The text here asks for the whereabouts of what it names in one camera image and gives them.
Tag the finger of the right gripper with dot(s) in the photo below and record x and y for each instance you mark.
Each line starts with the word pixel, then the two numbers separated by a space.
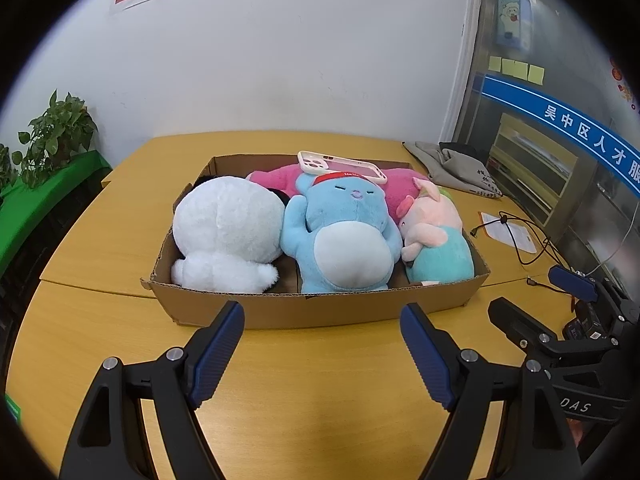
pixel 576 285
pixel 534 338

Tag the pink bear plush toy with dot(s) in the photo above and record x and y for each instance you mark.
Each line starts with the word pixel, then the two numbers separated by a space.
pixel 400 183

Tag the grey folded cloth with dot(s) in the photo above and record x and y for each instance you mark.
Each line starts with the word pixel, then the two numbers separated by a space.
pixel 453 169

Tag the pink pig plush toy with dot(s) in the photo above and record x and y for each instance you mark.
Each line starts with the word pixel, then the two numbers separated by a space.
pixel 435 250

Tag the yellow sticky notes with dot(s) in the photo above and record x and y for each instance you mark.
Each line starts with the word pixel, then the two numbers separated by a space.
pixel 517 69

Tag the person's right hand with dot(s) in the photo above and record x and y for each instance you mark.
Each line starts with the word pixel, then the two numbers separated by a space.
pixel 577 429

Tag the white panda plush toy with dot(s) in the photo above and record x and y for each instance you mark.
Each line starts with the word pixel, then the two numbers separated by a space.
pixel 228 232

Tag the green covered side table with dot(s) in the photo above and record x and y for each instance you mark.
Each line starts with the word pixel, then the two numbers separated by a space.
pixel 23 208

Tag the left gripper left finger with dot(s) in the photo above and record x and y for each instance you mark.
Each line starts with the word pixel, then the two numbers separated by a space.
pixel 108 439

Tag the white paper sheet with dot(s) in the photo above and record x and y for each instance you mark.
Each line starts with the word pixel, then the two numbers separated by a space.
pixel 509 232

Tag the blue window banner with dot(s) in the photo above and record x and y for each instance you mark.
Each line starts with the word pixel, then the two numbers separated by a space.
pixel 610 149

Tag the green potted plant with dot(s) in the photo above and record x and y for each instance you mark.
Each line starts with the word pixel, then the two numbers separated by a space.
pixel 64 130

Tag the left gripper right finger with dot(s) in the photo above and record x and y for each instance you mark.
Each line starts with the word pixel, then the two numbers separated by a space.
pixel 534 440

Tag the blue cartoon poster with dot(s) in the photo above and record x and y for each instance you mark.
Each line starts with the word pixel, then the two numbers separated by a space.
pixel 514 24

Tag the blue cat plush toy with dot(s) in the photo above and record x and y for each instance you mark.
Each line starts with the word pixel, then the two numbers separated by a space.
pixel 341 235

